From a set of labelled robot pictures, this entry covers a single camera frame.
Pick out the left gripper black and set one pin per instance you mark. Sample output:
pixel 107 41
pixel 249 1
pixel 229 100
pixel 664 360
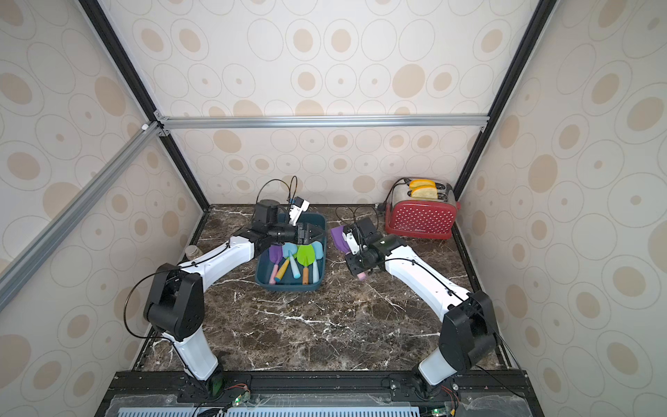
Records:
pixel 301 236

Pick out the yellow toast slice back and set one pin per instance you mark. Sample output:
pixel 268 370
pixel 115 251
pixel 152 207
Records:
pixel 421 183

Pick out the clear glass bottle back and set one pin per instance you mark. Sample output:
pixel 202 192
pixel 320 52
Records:
pixel 192 252

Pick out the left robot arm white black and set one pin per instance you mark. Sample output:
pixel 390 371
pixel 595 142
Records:
pixel 175 306

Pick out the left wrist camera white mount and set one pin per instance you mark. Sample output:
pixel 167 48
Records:
pixel 297 206

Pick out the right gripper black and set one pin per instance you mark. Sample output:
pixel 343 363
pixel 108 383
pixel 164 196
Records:
pixel 357 261

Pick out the yellow toast slice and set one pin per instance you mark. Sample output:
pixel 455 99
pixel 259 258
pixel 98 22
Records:
pixel 421 183
pixel 425 192

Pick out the horizontal aluminium frame bar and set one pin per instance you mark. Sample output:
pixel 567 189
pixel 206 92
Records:
pixel 313 122

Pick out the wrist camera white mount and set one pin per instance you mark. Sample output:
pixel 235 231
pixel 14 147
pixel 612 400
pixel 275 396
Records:
pixel 297 206
pixel 354 247

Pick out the green shovel yellow handle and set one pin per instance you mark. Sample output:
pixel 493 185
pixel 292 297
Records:
pixel 282 270

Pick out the red polka dot toaster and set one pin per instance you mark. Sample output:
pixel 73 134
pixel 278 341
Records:
pixel 420 218

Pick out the green shovel orange handle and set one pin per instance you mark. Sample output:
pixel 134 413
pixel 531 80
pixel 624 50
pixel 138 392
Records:
pixel 306 257

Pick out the yellow toast slice front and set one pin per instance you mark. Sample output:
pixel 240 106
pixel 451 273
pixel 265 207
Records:
pixel 425 192

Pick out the purple shovel pink handle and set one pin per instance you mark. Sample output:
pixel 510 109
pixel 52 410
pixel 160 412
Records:
pixel 338 236
pixel 275 256

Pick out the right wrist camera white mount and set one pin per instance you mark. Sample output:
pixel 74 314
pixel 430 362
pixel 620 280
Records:
pixel 354 247

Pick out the left diagonal aluminium frame bar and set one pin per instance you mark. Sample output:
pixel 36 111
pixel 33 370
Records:
pixel 20 270

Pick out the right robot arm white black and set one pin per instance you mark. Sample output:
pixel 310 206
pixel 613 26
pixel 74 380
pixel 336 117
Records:
pixel 469 328

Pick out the teal plastic storage box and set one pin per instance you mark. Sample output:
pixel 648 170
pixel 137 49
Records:
pixel 288 283

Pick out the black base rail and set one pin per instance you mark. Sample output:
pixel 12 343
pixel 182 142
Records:
pixel 331 393

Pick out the light blue shovel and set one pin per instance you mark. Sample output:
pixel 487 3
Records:
pixel 289 251
pixel 319 255

